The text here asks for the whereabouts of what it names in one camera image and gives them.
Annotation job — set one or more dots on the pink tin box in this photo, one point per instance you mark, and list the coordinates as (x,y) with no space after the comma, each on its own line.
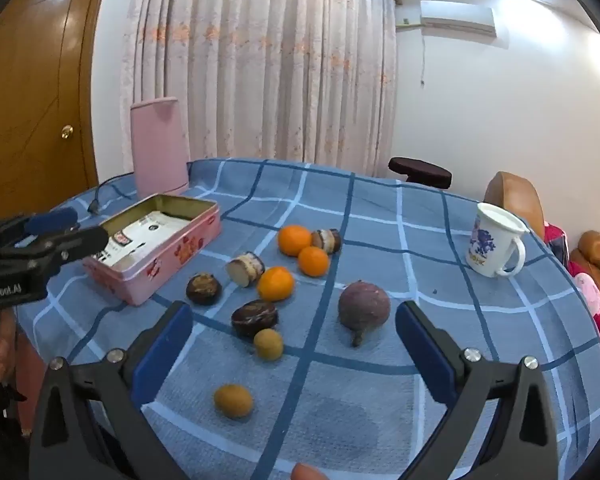
(180,255)

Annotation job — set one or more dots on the dark brown water chestnut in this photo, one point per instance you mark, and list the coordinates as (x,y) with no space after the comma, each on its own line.
(204,288)
(254,319)

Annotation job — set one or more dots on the dark round stool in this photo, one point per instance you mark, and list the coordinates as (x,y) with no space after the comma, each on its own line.
(420,169)

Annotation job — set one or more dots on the brown leather chair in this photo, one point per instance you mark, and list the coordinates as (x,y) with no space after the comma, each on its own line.
(512,200)

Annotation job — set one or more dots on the white printed packet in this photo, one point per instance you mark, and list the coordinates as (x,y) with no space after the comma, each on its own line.
(145,232)

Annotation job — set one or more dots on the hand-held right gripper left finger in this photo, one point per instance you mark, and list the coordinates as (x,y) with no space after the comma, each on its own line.
(162,355)

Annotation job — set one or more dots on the brown leather sofa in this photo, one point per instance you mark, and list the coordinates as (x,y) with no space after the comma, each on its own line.
(592,250)

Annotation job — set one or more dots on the pink red cloth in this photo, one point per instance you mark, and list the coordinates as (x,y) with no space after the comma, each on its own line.
(590,295)

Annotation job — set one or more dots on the blue plaid tablecloth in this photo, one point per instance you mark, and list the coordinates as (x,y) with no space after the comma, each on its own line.
(380,235)

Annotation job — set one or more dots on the mandarin orange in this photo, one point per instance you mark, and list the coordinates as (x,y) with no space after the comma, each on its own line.
(294,240)
(275,283)
(313,261)

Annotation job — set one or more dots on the purple sweet potato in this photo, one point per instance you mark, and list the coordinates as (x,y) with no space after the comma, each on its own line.
(364,307)

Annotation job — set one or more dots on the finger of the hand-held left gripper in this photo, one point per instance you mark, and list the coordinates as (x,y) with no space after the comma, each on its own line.
(80,242)
(50,221)

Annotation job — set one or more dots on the white printed mug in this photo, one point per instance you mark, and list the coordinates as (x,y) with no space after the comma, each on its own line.
(492,245)

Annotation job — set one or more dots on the white air conditioner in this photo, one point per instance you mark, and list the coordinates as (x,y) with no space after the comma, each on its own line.
(457,17)

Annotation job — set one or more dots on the person's right hand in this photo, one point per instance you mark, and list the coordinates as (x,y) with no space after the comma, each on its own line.
(307,472)

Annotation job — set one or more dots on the wooden door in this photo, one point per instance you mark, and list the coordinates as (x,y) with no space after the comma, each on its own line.
(35,85)

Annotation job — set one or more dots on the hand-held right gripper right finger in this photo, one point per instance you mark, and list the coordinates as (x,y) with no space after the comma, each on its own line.
(425,355)

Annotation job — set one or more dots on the brass door knob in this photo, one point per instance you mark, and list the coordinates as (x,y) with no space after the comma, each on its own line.
(67,132)

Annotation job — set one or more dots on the tan longan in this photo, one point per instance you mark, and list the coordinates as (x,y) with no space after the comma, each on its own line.
(233,401)
(268,344)

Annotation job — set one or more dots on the pink floral curtain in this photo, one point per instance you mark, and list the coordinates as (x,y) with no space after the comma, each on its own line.
(260,60)

